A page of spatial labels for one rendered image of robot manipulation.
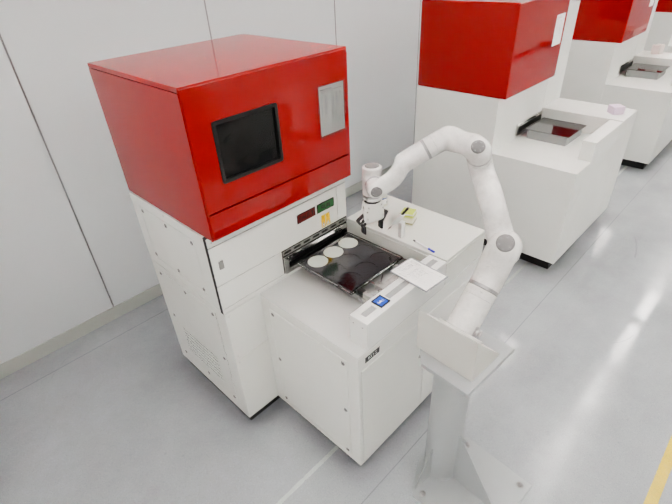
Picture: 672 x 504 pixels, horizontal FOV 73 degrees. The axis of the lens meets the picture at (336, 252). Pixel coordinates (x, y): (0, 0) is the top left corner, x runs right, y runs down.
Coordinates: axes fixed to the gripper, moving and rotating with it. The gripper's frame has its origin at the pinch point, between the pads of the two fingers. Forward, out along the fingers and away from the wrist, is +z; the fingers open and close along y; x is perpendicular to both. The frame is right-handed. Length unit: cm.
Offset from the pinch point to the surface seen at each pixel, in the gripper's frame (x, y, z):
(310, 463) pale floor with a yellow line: -27, -55, 107
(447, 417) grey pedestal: -67, -6, 58
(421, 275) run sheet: -30.6, 5.3, 10.0
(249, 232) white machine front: 15, -54, -9
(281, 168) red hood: 15, -35, -34
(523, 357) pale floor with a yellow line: -32, 89, 107
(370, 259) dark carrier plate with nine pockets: 0.1, -1.1, 17.1
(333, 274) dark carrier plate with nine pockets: -0.7, -22.2, 17.0
